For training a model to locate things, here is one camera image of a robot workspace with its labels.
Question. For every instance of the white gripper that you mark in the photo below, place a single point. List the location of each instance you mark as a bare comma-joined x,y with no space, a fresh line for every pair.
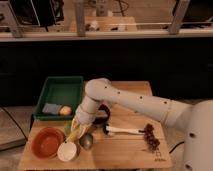
78,129

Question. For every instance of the yellow banana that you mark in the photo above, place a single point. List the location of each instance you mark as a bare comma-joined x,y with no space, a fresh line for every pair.
68,135

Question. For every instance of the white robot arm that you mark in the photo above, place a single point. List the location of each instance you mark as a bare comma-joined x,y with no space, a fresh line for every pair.
196,121

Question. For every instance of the white paper cup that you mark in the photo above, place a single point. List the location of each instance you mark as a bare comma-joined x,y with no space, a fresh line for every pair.
67,151

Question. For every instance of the yellow round fruit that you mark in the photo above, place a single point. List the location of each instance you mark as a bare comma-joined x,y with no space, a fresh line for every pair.
65,111

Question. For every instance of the dark round dish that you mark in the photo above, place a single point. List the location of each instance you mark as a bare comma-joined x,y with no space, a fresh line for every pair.
103,115

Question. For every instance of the grey sponge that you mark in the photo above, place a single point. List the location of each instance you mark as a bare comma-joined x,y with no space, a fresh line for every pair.
51,109

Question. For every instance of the orange bowl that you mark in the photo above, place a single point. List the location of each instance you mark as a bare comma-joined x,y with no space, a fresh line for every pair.
46,142

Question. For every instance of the green plastic tray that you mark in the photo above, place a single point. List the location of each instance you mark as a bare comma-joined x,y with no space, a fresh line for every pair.
65,91

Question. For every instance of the wooden board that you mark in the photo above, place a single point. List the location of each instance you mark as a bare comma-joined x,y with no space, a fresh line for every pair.
121,151

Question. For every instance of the dark grape bunch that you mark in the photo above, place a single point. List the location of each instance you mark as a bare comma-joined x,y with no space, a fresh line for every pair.
150,139

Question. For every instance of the white handled tool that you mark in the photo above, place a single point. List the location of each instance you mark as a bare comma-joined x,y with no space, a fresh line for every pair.
110,129

